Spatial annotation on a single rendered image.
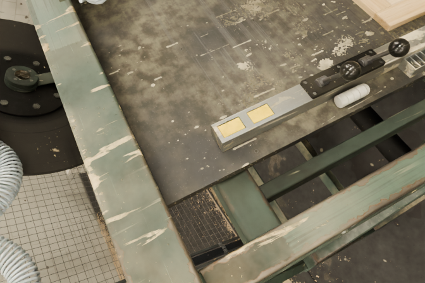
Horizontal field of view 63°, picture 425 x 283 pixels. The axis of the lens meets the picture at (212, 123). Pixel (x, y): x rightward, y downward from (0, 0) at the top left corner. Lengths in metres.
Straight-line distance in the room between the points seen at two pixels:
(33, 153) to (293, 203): 2.00
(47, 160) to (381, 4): 1.09
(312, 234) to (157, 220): 0.26
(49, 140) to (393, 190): 1.03
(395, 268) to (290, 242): 1.92
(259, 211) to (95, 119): 0.37
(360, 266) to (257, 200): 1.95
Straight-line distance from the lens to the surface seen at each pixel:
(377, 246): 2.52
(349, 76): 0.69
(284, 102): 0.75
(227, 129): 0.71
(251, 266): 0.61
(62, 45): 0.85
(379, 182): 0.70
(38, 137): 1.28
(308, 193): 2.67
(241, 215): 0.71
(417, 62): 0.94
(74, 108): 0.72
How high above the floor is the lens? 2.16
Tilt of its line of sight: 41 degrees down
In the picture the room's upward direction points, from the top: 94 degrees counter-clockwise
